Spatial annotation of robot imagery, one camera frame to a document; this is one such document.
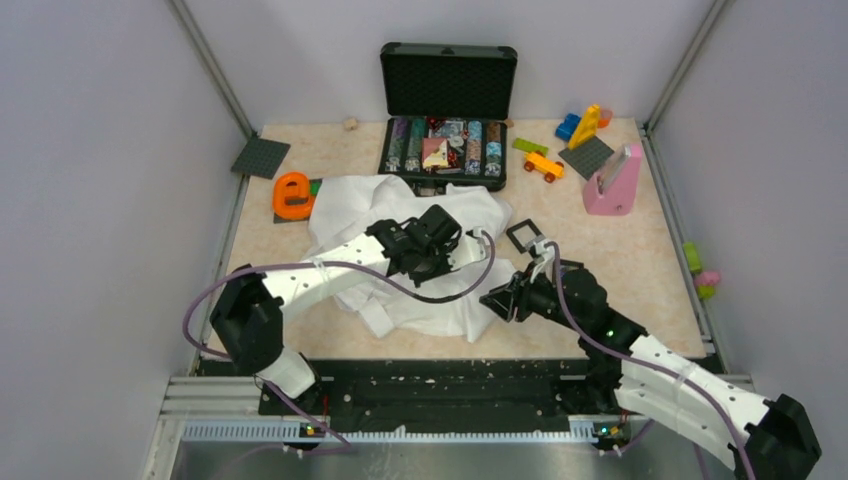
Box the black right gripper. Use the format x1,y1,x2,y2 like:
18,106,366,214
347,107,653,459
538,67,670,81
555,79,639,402
480,261,586,333

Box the dark grey baseplate right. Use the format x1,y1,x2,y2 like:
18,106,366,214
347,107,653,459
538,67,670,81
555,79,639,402
558,136,614,180

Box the black square frame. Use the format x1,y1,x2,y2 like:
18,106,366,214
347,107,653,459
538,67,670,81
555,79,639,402
505,219,544,254

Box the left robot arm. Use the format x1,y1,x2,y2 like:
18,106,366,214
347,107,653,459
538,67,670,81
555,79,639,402
209,205,495,414

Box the dark grey baseplate left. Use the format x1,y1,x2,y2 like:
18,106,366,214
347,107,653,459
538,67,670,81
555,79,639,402
230,136,291,180

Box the blue toy brick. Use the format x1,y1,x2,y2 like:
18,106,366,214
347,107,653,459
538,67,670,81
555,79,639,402
554,113,582,143

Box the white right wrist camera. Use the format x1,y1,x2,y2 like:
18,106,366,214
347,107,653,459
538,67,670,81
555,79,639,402
528,237,555,282

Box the yellow triangular toy block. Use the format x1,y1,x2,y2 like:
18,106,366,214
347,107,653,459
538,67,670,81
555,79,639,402
567,104,601,150

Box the orange small toy piece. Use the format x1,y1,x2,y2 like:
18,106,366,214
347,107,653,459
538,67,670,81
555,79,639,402
597,108,614,129

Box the black poker chip case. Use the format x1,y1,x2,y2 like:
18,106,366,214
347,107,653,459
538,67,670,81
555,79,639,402
377,42,518,196

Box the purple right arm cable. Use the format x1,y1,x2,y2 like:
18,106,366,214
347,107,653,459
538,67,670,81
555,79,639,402
543,241,760,480

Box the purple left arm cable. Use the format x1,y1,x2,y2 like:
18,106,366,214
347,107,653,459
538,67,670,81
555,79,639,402
182,228,498,457

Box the orange curved toy block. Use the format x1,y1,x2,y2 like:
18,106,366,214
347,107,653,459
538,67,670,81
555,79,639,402
271,172,315,221

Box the pink phone stand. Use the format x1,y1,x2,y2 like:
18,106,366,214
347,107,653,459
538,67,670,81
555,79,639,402
582,143,644,216

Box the lime green flat brick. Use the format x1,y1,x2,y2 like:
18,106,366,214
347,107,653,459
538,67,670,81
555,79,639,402
512,138,549,156

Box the white shirt garment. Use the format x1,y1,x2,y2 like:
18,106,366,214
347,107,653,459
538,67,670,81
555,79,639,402
309,175,514,343

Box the green pink toy outside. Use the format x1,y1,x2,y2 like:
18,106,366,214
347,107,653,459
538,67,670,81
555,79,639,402
682,242,722,300

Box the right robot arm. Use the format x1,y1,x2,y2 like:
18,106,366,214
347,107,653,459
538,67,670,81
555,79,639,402
480,261,822,479

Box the yellow toy car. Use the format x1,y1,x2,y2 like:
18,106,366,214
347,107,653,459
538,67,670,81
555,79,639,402
523,152,565,183

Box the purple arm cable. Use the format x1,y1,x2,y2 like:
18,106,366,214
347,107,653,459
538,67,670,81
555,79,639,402
182,228,498,457
543,241,760,480

